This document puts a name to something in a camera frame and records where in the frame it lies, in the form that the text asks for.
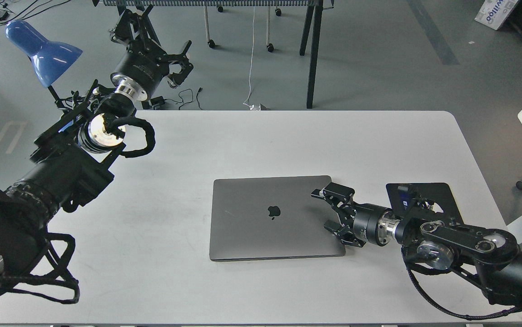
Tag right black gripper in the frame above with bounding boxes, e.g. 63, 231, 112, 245
311, 182, 400, 248

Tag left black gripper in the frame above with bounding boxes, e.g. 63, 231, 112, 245
109, 7, 194, 101

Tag grey laptop computer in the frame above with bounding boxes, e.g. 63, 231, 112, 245
209, 175, 346, 262

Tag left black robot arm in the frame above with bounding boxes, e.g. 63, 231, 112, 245
0, 0, 194, 304

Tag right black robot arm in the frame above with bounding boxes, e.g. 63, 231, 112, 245
311, 182, 522, 321

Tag rolling cart legs with casters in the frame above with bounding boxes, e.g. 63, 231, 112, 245
202, 1, 283, 53

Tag black mouse pad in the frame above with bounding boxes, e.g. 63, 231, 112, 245
386, 183, 463, 226

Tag blue desk lamp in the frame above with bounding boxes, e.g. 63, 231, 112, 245
5, 20, 83, 112

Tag cardboard box with print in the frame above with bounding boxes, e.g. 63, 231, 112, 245
474, 0, 519, 30

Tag black power adapter with cable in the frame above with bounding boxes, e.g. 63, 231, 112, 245
142, 87, 203, 110

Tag white hanging cable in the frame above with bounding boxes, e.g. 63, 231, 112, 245
243, 6, 270, 111

